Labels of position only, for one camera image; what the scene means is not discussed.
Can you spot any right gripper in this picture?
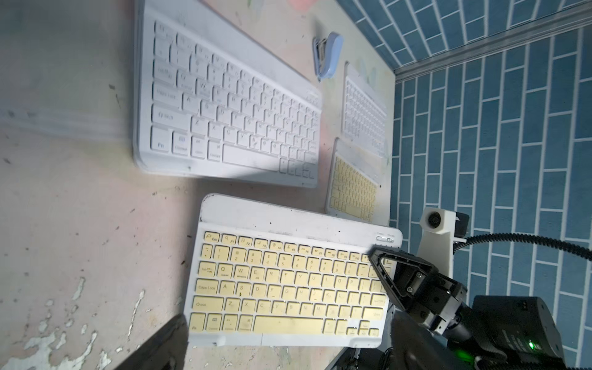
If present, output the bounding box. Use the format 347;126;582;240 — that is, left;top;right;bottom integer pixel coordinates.
368;245;467;335

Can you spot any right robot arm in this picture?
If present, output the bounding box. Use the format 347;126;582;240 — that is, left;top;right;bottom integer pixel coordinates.
369;246;567;369

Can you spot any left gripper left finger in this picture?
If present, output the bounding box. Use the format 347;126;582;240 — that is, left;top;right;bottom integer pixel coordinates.
116;314;189;370

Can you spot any blue correction tape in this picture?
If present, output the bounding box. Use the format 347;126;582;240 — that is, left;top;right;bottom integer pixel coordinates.
312;32;344;81

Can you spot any white keyboard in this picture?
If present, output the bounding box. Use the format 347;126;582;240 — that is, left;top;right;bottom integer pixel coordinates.
133;1;322;188
342;62;387;157

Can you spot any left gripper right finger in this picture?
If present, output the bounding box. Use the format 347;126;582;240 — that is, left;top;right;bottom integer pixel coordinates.
390;311;470;370

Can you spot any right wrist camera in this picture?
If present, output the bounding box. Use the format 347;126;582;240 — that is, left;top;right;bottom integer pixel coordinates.
417;208;470;278

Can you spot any yellow keyboard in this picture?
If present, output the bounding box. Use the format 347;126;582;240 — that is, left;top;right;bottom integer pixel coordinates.
183;194;402;348
325;138;380;224

